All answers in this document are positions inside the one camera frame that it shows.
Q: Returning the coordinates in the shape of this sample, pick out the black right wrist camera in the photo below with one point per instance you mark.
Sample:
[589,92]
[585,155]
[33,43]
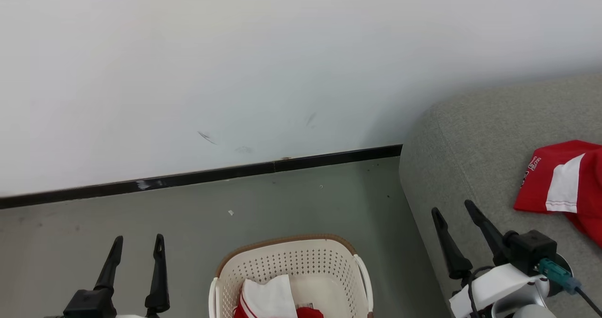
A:
[531,252]

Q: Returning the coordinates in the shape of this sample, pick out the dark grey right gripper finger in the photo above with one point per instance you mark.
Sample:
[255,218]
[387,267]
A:
[451,250]
[489,235]

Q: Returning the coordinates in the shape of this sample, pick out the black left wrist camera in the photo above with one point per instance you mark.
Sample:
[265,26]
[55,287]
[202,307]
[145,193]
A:
[89,304]

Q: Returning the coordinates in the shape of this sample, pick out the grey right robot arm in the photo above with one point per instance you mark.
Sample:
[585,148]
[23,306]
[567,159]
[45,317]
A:
[526,311]

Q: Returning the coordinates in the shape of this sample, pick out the red jersey with white panels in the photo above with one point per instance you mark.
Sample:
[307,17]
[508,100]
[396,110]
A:
[536,191]

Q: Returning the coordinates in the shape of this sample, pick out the black wall baseboard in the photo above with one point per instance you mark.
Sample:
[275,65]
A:
[188,178]

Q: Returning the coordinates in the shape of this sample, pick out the white garment with red trim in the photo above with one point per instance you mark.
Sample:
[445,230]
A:
[268,299]

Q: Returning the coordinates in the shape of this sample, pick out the grey fabric sofa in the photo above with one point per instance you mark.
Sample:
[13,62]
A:
[470,144]

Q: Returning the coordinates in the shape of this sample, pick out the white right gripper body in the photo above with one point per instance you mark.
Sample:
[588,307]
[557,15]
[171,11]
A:
[498,285]

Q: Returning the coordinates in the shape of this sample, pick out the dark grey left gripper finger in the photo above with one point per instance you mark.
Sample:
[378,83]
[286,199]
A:
[159,275]
[110,266]

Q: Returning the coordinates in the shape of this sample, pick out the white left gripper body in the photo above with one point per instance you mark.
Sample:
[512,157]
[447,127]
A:
[129,316]

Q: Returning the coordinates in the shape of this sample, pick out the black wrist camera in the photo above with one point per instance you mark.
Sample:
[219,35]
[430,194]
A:
[531,252]
[89,304]

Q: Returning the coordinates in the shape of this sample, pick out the cream perforated laundry basket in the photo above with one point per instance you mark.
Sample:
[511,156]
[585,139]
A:
[291,261]

